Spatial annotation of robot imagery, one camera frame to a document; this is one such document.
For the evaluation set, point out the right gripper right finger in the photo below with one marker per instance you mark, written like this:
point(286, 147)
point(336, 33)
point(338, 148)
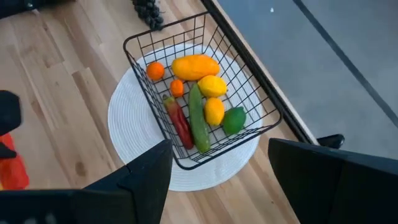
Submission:
point(335, 186)

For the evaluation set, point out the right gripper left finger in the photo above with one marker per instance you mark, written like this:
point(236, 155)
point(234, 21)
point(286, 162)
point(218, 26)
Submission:
point(149, 183)

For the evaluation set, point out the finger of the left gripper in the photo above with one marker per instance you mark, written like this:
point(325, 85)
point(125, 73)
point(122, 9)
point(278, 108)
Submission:
point(9, 112)
point(7, 151)

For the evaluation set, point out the orange red carrot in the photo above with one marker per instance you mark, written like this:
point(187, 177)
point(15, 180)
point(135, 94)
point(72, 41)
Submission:
point(11, 171)

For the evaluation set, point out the dark red green pepper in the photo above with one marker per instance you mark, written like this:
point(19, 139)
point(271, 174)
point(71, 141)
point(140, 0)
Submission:
point(180, 124)

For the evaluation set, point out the green cucumber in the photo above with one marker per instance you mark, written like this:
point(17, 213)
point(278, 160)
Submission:
point(198, 121)

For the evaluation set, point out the orange-tinted yellow lemon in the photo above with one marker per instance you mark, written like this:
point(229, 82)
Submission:
point(214, 111)

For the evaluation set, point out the small orange tangerine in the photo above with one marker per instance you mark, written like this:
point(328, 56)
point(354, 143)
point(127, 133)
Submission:
point(177, 88)

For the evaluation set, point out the green lime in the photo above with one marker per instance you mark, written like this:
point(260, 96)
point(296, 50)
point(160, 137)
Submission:
point(234, 120)

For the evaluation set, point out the round orange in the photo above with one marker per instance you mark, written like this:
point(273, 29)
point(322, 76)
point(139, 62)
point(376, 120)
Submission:
point(155, 71)

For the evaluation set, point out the bright yellow lemon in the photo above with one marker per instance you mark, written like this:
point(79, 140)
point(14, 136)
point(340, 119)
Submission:
point(212, 86)

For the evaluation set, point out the yellow orange mango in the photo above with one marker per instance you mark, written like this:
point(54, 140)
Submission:
point(195, 67)

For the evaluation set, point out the dark purple grape bunch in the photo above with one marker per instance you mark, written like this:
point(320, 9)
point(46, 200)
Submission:
point(149, 12)

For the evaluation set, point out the white round placemat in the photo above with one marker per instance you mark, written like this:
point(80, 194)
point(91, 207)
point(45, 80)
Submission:
point(133, 130)

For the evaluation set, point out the black frame bracket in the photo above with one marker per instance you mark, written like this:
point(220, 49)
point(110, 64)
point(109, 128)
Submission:
point(332, 141)

